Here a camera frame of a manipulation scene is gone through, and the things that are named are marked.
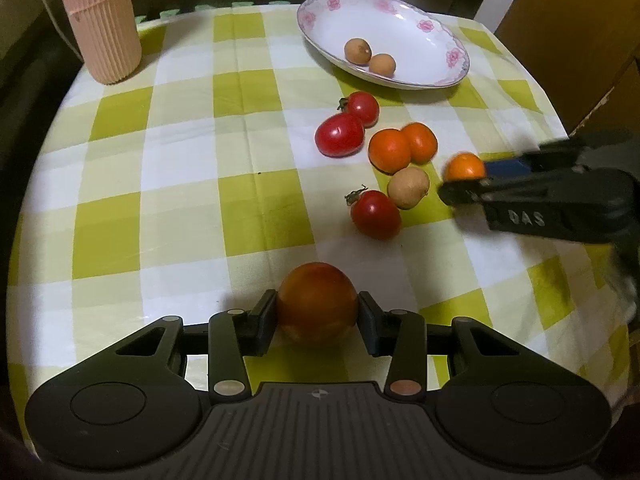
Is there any pink ribbed rolled mat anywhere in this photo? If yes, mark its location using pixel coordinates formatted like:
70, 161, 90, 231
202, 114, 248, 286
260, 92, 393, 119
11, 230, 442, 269
52, 0, 143, 85

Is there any large red-orange tomato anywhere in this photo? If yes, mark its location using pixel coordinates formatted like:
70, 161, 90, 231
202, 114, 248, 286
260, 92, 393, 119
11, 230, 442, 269
276, 262, 360, 348

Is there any brown wooden cabinet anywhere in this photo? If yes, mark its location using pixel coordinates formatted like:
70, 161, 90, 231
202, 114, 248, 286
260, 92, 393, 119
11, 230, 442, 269
492, 0, 640, 136

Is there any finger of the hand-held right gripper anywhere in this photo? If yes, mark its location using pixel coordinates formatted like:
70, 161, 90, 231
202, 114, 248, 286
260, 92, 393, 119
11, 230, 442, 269
484, 140, 589, 179
438, 167, 634, 207

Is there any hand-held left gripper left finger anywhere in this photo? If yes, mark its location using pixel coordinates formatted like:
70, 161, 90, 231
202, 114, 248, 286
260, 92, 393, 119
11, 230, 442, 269
109, 290, 279, 407

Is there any small mandarin orange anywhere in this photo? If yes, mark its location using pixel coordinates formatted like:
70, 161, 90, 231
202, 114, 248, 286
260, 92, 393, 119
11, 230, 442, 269
443, 152, 487, 183
401, 122, 439, 165
368, 129, 412, 175

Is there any thin beige string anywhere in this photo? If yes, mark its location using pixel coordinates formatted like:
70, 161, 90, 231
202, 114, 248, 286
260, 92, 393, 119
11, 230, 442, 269
0, 0, 86, 61

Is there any brown longan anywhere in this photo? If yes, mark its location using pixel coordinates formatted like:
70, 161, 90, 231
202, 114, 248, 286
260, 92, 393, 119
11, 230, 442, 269
344, 38, 373, 66
368, 53, 397, 77
387, 167, 431, 210

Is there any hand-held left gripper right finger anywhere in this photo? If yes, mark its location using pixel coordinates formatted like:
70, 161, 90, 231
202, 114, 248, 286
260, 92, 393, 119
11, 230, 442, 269
357, 291, 531, 404

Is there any small red stemmed tomato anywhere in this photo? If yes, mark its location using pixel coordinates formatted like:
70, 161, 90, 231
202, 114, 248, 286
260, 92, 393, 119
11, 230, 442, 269
337, 91, 381, 128

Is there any stemless red tomato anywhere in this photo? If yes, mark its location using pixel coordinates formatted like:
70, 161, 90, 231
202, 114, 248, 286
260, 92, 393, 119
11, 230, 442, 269
314, 112, 366, 158

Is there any white floral plate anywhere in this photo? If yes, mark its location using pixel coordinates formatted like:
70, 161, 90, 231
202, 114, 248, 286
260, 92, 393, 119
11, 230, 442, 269
297, 0, 471, 91

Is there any green white checked tablecloth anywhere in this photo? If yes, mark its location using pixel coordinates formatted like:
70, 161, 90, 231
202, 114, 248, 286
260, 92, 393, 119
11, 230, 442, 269
7, 7, 633, 411

